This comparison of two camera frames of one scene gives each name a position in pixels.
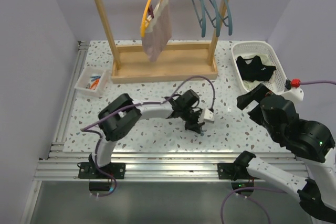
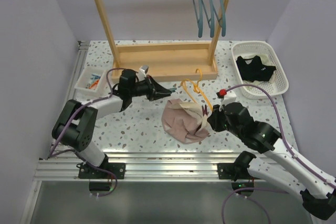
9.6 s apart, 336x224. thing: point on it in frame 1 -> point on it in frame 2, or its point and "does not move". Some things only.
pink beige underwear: (159, 31) -> (185, 121)
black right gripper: (243, 99) -> (213, 119)
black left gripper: (195, 126) -> (155, 91)
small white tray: (91, 81) does not move
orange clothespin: (94, 84) does not move
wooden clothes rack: (180, 62) does not move
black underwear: (255, 71) does not move
